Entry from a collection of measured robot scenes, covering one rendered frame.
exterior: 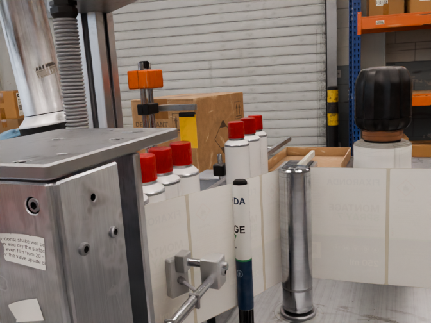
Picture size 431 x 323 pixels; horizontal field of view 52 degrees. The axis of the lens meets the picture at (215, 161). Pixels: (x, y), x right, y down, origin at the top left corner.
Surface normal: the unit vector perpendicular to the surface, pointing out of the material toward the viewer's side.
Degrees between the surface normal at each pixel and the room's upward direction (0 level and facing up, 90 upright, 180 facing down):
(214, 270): 90
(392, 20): 90
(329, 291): 0
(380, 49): 90
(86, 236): 90
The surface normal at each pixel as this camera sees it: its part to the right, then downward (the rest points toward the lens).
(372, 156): -0.63, 0.19
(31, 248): -0.38, 0.20
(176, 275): 0.63, 0.11
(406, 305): -0.06, -0.98
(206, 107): 0.85, 0.05
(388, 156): -0.16, 0.24
